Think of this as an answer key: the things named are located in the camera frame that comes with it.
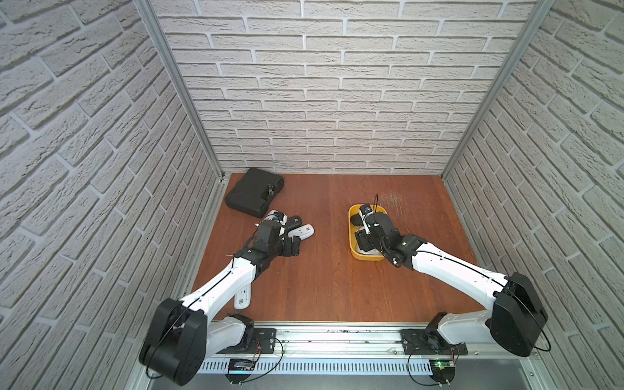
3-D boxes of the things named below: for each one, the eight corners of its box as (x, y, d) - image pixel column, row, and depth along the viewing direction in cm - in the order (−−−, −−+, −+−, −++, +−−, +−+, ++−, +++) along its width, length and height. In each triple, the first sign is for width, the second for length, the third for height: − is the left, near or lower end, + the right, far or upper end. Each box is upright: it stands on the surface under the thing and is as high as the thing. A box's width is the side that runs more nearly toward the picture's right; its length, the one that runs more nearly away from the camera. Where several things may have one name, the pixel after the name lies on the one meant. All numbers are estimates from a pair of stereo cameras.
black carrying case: (225, 207, 108) (221, 199, 104) (252, 172, 122) (250, 165, 118) (262, 220, 104) (259, 213, 99) (286, 183, 118) (285, 175, 114)
